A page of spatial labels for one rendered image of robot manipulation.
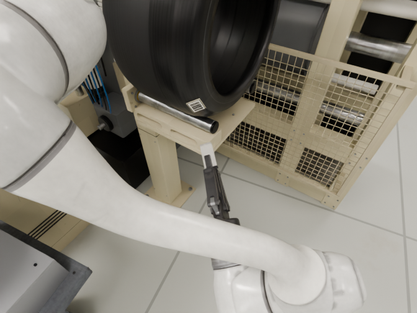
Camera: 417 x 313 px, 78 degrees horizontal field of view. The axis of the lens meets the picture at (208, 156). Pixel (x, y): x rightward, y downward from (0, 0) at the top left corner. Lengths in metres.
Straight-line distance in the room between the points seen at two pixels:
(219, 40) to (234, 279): 0.91
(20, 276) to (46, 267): 0.06
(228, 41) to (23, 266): 1.02
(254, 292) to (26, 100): 0.47
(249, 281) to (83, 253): 1.31
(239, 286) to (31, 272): 0.57
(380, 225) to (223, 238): 1.65
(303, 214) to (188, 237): 1.47
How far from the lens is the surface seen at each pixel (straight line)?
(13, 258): 0.94
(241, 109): 1.11
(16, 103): 0.29
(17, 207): 1.43
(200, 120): 0.87
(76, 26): 0.39
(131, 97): 1.02
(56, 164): 0.30
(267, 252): 0.41
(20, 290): 0.88
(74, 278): 0.96
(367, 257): 1.82
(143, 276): 1.59
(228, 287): 0.58
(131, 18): 0.67
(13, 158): 0.30
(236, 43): 1.13
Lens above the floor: 1.48
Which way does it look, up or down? 48 degrees down
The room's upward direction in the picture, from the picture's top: straight up
